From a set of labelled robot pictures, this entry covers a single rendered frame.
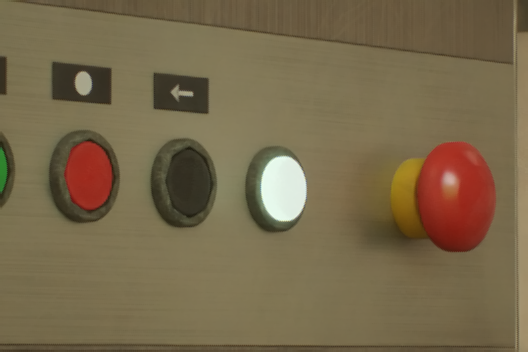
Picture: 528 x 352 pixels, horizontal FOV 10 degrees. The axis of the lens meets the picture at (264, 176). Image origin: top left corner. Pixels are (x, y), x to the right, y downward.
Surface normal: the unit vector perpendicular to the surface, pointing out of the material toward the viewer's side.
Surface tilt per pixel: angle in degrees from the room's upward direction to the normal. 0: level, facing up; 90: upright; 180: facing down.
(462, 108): 90
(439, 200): 93
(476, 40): 90
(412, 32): 90
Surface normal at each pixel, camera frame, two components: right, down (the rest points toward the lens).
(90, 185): 0.76, -0.04
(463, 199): 0.53, 0.01
